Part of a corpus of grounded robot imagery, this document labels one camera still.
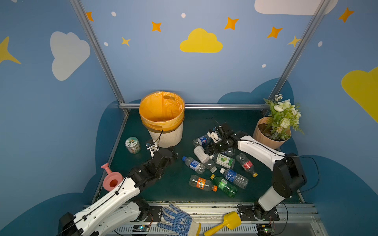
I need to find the clear bottle blue text label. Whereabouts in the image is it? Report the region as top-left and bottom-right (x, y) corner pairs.
(222, 148), (235, 157)

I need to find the green label white bottle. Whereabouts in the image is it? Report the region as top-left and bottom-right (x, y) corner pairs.
(211, 153), (236, 169)

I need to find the brown coffee bottle white cap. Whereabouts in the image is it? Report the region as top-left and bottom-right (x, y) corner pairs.
(194, 146), (217, 173)

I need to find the orange label bottle orange cap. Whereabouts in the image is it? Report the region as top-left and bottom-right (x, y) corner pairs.
(189, 175), (218, 192)

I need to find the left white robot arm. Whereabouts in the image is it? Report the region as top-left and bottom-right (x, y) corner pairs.
(58, 147), (178, 236)

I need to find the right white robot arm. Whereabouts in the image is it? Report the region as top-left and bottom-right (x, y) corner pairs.
(205, 123), (307, 221)

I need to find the white bin orange liner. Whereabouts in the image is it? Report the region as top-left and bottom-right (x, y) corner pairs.
(139, 91), (185, 148)

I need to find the pepsi bottle blue cap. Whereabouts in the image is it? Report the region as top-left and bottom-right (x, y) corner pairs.
(193, 135), (212, 147)

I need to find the red label bottle yellow cap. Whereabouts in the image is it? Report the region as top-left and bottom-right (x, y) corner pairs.
(235, 152), (258, 178)

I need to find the green white round tin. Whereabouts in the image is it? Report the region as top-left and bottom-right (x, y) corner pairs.
(125, 137), (141, 154)

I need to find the pink plant pot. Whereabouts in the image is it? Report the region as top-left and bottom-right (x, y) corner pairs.
(252, 116), (292, 150)

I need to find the blue label bottle white cap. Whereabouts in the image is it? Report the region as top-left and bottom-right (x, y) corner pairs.
(220, 168), (249, 189)

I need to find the green bottle yellow cap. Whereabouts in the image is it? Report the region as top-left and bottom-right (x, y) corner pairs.
(210, 174), (238, 198)

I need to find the pink watering can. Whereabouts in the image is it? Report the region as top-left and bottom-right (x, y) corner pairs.
(101, 163), (124, 191)

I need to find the artificial green white plant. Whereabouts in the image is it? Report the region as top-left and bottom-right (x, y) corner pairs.
(262, 94), (304, 141)

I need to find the blue dotted work glove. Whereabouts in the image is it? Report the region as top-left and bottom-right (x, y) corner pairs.
(157, 203), (201, 236)

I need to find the yellow plastic shovel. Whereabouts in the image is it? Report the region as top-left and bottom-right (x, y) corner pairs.
(204, 211), (242, 236)

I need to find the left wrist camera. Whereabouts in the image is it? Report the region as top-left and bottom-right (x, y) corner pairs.
(146, 140), (159, 158)

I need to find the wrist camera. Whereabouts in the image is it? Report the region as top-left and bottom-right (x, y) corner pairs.
(207, 127), (221, 143)
(146, 140), (159, 158)

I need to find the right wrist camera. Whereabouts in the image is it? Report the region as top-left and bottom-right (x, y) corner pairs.
(207, 127), (221, 143)

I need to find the aluminium frame rail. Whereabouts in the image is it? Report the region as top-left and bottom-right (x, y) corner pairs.
(119, 103), (269, 110)

